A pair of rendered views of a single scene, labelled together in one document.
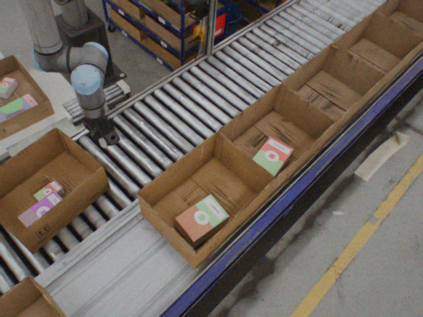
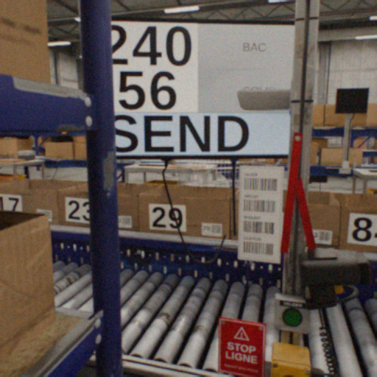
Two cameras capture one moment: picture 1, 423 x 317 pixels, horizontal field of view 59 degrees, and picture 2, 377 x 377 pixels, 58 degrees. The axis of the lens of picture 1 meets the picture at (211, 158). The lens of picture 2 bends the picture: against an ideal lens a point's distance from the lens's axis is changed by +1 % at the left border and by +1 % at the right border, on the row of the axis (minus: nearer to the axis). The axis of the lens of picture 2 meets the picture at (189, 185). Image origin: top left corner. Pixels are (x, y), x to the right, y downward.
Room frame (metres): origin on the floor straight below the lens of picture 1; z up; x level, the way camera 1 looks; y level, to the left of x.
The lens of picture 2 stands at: (2.15, 0.62, 1.31)
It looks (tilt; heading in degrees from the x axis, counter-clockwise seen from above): 9 degrees down; 247
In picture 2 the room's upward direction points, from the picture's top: straight up
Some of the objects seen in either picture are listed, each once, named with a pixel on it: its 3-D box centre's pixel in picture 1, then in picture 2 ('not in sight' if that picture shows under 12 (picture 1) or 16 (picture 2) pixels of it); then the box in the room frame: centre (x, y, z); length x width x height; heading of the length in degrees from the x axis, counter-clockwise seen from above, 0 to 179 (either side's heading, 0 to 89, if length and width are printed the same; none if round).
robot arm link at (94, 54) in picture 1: (90, 62); not in sight; (0.95, 0.45, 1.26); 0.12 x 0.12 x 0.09; 7
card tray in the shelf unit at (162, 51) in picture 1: (178, 45); not in sight; (2.39, 0.37, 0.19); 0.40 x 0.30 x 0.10; 52
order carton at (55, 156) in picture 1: (45, 187); not in sight; (0.67, 0.64, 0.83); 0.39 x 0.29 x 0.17; 146
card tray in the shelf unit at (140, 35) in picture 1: (139, 17); not in sight; (2.69, 0.74, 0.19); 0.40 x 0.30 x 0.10; 49
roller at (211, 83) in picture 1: (224, 93); (342, 340); (1.40, -0.03, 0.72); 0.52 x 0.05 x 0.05; 51
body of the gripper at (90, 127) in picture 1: (96, 119); not in sight; (0.84, 0.44, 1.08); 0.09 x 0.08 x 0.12; 52
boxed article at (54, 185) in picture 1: (50, 194); not in sight; (0.67, 0.64, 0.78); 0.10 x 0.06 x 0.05; 144
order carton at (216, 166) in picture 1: (206, 197); not in sight; (0.64, 0.00, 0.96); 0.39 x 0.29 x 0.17; 141
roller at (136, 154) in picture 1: (137, 155); not in sight; (0.95, 0.34, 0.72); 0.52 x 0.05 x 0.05; 51
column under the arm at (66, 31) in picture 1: (85, 48); not in sight; (1.41, 0.67, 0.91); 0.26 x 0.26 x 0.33; 47
